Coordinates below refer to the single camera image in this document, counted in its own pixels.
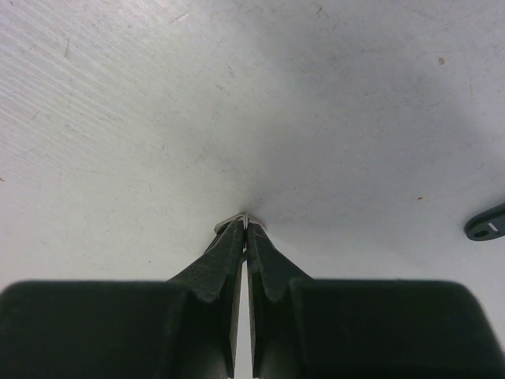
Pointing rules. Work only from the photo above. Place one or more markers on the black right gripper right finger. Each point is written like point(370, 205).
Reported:
point(303, 327)

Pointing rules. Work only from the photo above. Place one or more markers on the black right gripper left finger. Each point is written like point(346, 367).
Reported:
point(185, 327)

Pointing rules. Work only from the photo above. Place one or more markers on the silver key with black tag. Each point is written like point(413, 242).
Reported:
point(243, 217)

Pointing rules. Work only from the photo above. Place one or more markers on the black tag with white label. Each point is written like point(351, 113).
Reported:
point(487, 225)

